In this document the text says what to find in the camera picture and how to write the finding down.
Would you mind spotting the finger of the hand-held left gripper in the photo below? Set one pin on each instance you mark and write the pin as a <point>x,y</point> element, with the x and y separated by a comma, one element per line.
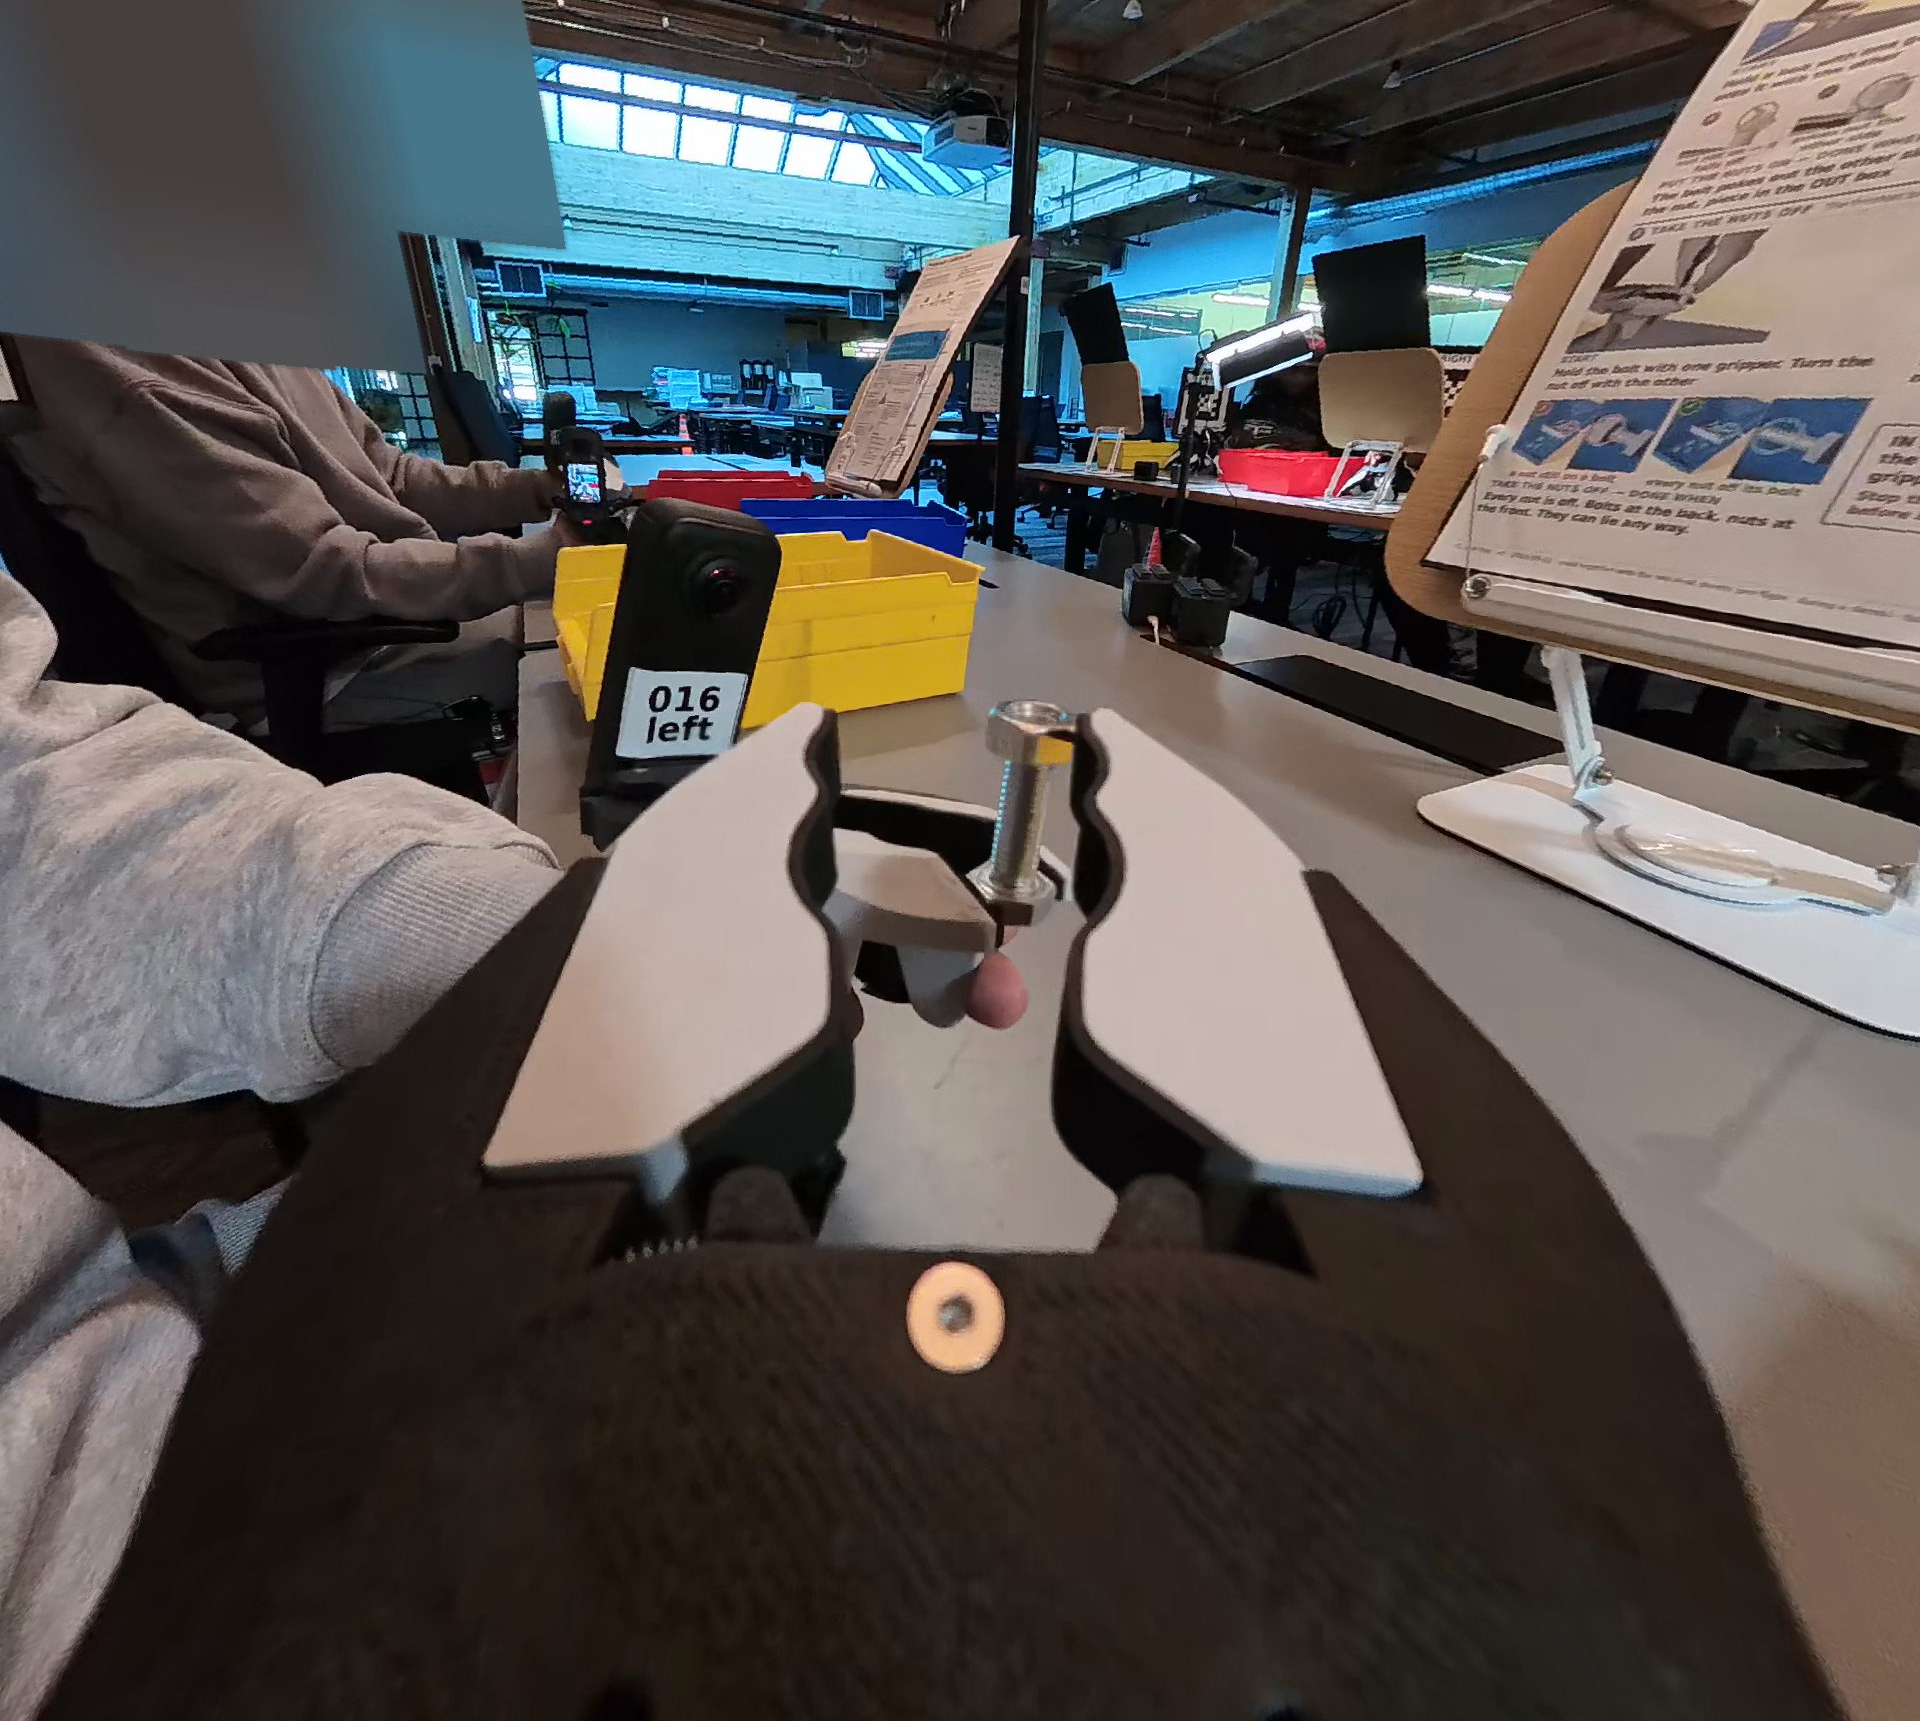
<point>908,904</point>
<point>1053,880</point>

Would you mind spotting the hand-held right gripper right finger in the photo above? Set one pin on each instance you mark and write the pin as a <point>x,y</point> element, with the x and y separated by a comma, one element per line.
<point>1230,1018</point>

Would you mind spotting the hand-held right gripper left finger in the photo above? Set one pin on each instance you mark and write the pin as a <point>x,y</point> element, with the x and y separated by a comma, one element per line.
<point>675,988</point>

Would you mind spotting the steel bolt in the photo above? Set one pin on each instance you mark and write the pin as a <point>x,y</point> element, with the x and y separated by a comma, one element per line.
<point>1017,807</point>

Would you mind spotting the yellow plastic bin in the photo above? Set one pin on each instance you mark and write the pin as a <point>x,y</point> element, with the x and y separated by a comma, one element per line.
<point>870,641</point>
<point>1149,457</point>

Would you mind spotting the person's left forearm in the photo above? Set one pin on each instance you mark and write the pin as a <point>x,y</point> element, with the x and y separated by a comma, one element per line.
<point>224,882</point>

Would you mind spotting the grey desk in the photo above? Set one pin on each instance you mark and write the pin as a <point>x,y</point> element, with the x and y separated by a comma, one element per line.
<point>1351,1002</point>

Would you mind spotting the long wooden desk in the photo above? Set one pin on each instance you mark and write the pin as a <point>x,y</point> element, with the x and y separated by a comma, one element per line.
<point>1351,509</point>

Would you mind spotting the desk lamp light bar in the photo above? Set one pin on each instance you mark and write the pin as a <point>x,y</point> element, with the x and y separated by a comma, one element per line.
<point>1260,341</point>

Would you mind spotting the person's left hand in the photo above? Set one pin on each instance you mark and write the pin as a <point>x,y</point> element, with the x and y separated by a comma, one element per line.
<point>999,993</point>

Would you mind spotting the red plastic bin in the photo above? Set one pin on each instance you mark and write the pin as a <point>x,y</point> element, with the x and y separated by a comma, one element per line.
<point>721,490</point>
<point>1274,469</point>

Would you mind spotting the blue plastic bin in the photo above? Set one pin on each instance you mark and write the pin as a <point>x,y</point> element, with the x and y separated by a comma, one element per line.
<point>870,519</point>

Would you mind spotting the black battery charger block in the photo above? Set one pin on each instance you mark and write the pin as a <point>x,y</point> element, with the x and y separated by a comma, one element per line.
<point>1185,604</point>

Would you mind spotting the wooden document stand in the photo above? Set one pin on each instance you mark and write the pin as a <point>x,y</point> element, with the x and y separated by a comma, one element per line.
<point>1501,814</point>

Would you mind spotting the cardboard instruction board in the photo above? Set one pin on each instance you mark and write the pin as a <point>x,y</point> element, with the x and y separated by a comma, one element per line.
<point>915,371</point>

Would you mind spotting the black office chair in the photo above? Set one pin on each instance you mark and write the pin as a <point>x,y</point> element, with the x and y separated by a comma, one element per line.
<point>331,638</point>

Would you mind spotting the wooden board stand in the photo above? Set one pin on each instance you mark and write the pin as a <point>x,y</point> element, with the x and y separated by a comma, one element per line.
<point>1112,399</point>
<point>1380,400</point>

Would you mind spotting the fiducial marker board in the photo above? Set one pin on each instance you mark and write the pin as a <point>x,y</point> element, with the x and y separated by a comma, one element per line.
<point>1200,400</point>

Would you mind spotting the ceiling projector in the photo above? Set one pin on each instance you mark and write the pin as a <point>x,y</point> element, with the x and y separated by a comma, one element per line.
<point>960,138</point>

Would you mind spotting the black pole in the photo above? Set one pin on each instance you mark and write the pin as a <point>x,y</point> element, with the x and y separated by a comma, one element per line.
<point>1028,177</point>

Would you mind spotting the printed instruction sheet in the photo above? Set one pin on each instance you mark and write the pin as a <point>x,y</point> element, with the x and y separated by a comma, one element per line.
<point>1725,327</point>

